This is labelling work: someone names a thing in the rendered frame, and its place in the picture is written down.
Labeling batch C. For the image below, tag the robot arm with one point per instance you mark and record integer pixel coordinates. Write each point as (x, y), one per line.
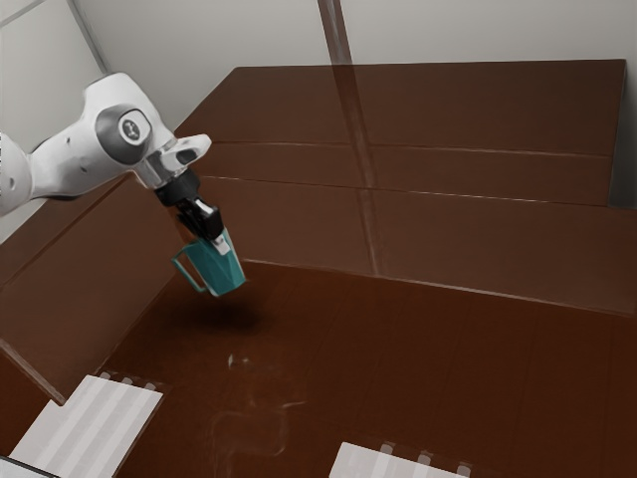
(74, 149)

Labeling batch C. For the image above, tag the teal faceted mug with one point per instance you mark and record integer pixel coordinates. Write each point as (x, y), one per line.
(225, 274)

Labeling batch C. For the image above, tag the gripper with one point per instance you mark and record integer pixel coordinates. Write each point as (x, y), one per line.
(177, 188)

